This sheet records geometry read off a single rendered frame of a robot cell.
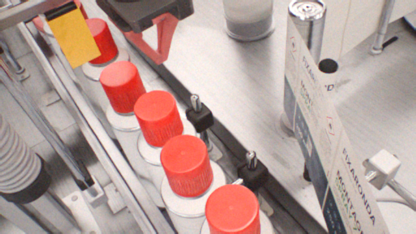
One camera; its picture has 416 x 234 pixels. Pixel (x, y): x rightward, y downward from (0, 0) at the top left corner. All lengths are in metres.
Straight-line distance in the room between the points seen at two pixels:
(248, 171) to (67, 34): 0.24
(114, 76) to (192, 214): 0.13
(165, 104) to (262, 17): 0.37
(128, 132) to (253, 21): 0.35
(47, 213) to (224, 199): 0.30
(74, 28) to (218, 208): 0.21
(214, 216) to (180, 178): 0.04
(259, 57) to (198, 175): 0.39
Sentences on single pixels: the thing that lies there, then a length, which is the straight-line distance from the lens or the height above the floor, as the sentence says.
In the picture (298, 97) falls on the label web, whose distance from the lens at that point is 0.41.
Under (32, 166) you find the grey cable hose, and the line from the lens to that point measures 0.27.
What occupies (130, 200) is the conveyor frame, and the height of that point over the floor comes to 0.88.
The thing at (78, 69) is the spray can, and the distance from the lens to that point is 0.45.
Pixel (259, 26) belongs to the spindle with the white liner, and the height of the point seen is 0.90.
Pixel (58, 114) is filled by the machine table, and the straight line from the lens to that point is 0.70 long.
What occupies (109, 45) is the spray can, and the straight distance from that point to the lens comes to 0.39.
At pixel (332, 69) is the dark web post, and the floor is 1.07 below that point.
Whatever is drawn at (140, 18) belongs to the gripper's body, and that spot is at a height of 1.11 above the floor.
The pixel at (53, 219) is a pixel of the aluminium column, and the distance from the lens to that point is 0.50.
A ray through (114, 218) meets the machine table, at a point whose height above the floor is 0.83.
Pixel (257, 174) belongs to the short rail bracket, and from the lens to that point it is 0.43.
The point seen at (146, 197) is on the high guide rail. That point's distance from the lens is 0.39.
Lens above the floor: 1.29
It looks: 50 degrees down
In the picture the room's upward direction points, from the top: 10 degrees counter-clockwise
